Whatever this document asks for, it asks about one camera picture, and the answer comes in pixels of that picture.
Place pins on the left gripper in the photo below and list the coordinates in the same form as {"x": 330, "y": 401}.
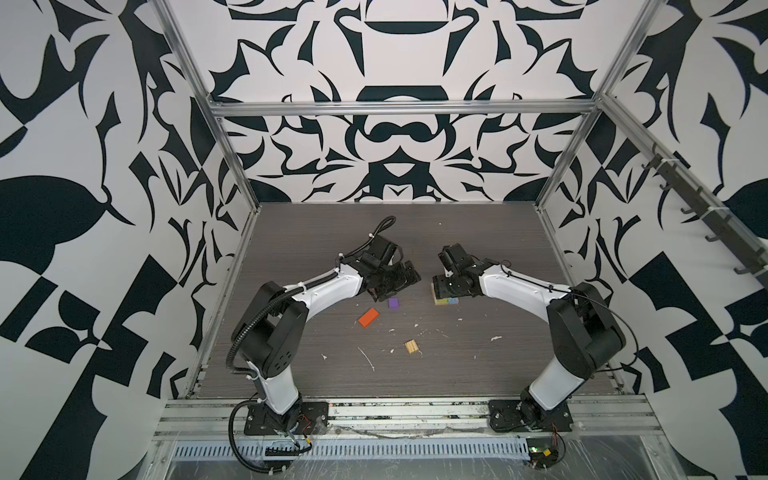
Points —
{"x": 404, "y": 280}

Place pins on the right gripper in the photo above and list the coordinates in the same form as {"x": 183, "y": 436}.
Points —
{"x": 439, "y": 286}

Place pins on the orange rectangular block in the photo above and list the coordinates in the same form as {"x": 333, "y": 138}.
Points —
{"x": 368, "y": 317}

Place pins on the small natural wood block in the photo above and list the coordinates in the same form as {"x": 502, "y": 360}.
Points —
{"x": 411, "y": 346}

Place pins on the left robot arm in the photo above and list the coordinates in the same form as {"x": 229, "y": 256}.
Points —
{"x": 267, "y": 338}

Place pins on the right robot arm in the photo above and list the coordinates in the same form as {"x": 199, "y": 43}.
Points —
{"x": 585, "y": 333}

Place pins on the green circuit board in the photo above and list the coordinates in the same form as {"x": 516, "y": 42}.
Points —
{"x": 543, "y": 453}

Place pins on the white slotted cable duct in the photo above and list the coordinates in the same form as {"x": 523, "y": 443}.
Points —
{"x": 361, "y": 449}

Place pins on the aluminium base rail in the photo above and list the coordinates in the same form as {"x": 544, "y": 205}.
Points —
{"x": 390, "y": 417}

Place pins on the black wall hook rack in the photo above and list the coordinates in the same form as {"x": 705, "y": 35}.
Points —
{"x": 702, "y": 204}

